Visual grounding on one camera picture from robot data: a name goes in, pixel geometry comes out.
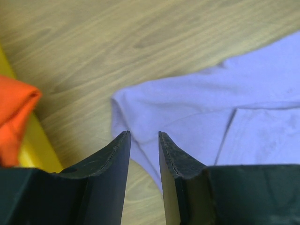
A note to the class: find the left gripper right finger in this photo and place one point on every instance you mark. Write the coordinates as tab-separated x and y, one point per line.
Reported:
186	192

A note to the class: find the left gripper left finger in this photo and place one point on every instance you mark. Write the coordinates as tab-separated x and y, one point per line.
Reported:
104	174

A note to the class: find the lavender t shirt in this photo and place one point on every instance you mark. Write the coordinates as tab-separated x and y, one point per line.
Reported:
244	110

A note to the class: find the yellow plastic bin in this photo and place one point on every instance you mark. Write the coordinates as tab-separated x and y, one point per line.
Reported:
35	150

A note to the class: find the orange t shirt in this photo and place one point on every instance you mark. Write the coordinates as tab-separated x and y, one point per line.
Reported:
17	101

